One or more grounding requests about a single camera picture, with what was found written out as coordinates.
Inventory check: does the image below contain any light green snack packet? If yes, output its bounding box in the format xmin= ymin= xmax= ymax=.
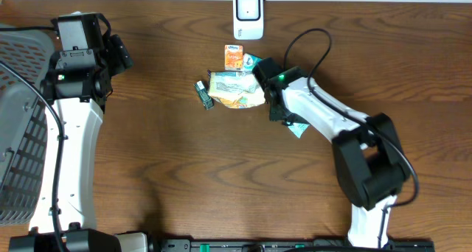
xmin=288 ymin=123 xmax=310 ymax=139

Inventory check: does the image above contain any yellow chips bag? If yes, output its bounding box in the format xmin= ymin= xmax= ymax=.
xmin=208 ymin=71 xmax=266 ymax=109

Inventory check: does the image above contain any teal tissue pack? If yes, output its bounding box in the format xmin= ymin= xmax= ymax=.
xmin=242 ymin=53 xmax=261 ymax=72

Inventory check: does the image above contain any dark green small box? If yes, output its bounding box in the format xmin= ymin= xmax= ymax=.
xmin=194 ymin=81 xmax=214 ymax=110

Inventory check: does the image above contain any orange tissue pack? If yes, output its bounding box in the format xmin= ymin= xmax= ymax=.
xmin=224 ymin=45 xmax=243 ymax=71

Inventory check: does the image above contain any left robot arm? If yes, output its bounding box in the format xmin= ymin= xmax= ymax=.
xmin=1 ymin=12 xmax=156 ymax=251

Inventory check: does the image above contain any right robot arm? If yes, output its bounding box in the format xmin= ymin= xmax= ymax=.
xmin=252 ymin=58 xmax=411 ymax=248

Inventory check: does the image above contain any grey plastic basket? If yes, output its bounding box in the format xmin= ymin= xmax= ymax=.
xmin=1 ymin=30 xmax=55 ymax=225

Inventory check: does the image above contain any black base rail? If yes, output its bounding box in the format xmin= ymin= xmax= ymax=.
xmin=159 ymin=238 xmax=435 ymax=252

